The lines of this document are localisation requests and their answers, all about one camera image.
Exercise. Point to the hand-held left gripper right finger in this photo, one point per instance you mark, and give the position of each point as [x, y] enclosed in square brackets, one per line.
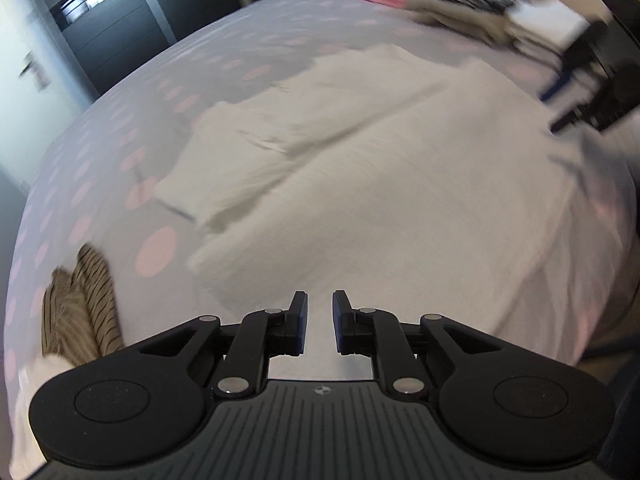
[341, 325]

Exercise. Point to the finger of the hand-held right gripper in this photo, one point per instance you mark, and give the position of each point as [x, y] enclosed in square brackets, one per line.
[585, 55]
[575, 115]

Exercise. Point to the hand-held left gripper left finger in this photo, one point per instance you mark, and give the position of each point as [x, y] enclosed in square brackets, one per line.
[299, 325]

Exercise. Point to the white textured garment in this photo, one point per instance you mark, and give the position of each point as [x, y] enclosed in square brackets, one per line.
[400, 185]

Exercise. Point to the folded beige garment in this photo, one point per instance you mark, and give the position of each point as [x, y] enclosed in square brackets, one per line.
[465, 22]

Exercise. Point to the olive striped pants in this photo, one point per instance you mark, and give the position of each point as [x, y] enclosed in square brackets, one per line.
[85, 305]

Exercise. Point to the bed with pink-dotted sheet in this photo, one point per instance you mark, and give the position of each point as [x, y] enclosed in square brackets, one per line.
[125, 125]

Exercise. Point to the small white cloth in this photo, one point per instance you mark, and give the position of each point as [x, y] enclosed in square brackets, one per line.
[30, 410]

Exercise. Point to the white door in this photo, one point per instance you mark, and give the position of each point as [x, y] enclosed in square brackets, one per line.
[30, 125]

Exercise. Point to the dark sliding wardrobe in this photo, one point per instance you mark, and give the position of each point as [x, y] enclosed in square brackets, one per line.
[125, 15]

